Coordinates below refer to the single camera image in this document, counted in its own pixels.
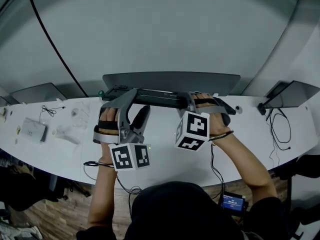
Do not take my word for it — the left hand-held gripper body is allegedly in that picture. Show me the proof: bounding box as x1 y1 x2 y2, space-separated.
92 125 152 173

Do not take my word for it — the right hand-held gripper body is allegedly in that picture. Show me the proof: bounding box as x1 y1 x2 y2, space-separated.
174 91 211 152

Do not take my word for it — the black keyboard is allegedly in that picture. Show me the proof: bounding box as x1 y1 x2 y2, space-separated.
101 84 237 116

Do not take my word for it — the person's right forearm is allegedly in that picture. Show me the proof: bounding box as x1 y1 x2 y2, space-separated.
209 131 279 203

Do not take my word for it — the person's left forearm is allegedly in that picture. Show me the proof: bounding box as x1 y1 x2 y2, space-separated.
86 143 118 229

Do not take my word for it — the person's right hand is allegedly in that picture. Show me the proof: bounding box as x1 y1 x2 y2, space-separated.
191 91 232 138

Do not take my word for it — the person's left hand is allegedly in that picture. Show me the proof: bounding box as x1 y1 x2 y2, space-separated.
98 106 119 136

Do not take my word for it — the clear plastic bag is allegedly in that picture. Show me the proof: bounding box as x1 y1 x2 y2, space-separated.
69 101 91 130

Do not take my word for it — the grey monitor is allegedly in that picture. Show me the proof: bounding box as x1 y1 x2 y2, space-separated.
102 71 242 98
9 82 68 105

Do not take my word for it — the white wrapped tube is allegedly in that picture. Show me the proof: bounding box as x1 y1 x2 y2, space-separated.
51 128 81 146

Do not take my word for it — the dark monitor with stand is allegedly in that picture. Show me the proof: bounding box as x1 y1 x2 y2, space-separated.
258 80 320 117

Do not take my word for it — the small blue screen device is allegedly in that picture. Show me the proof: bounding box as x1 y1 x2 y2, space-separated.
219 190 248 218

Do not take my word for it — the black office chair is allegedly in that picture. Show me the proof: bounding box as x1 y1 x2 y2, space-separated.
0 165 92 213
276 153 320 240

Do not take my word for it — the small grey box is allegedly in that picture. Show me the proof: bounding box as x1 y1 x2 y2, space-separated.
19 117 49 145

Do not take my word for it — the right hand-held gripper cable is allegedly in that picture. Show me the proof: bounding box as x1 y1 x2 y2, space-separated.
208 130 235 200

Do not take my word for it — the hand-held gripper cable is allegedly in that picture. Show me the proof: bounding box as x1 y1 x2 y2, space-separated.
208 130 235 200
83 160 144 219

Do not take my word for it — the left hand-held gripper cable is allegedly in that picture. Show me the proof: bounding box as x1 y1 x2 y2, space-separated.
83 160 144 219

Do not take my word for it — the long black looped cable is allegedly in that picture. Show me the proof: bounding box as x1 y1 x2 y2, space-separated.
265 107 293 165

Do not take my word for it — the thin black coiled cable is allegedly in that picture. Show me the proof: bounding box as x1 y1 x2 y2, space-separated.
40 105 67 118

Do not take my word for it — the black wall cable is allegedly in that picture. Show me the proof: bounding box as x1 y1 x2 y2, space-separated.
26 0 90 99

